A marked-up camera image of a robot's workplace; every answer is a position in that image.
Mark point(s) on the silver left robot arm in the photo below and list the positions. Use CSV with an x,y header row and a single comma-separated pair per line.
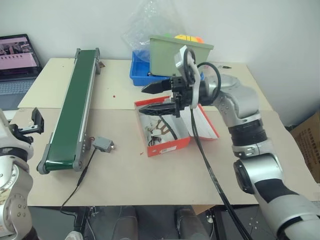
x,y
13,190

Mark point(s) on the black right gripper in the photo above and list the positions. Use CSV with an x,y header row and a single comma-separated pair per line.
x,y
182,96

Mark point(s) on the small black clip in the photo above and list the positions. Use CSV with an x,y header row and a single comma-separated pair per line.
x,y
226,67

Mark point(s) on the blue plastic bin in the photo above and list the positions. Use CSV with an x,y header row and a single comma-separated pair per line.
x,y
140,72

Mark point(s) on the white rounded object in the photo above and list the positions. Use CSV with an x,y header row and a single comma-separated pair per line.
x,y
74,235

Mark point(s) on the grey conveyor control box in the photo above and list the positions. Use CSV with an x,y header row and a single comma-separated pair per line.
x,y
102,144

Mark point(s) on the dark rounded shape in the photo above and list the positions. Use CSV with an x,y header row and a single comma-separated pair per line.
x,y
191,223

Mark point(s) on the green conveyor belt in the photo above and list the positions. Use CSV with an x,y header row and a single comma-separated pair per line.
x,y
72,107

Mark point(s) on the grey-green plastic bin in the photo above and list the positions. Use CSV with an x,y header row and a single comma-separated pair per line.
x,y
162,56

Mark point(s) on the orange cardboard shoebox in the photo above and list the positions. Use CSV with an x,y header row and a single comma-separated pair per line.
x,y
172,147

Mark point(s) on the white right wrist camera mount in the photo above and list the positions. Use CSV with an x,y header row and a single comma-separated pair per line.
x,y
179,59

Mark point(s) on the brown cardboard carton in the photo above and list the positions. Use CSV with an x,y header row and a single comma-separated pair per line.
x,y
308,142

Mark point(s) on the clear plastic bag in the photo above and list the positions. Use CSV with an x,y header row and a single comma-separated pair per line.
x,y
147,27

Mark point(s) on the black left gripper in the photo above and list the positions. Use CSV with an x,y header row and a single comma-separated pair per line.
x,y
25,137

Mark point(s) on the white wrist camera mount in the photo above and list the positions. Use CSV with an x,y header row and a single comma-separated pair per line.
x,y
3,128
179,59

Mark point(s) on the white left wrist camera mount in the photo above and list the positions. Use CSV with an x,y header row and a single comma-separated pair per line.
x,y
3,128

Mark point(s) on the open laptop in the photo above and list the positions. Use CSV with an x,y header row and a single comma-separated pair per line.
x,y
15,62

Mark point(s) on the yellow orange toy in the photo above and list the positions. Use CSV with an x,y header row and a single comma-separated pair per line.
x,y
190,38

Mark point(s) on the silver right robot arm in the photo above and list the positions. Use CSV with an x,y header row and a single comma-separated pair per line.
x,y
247,105

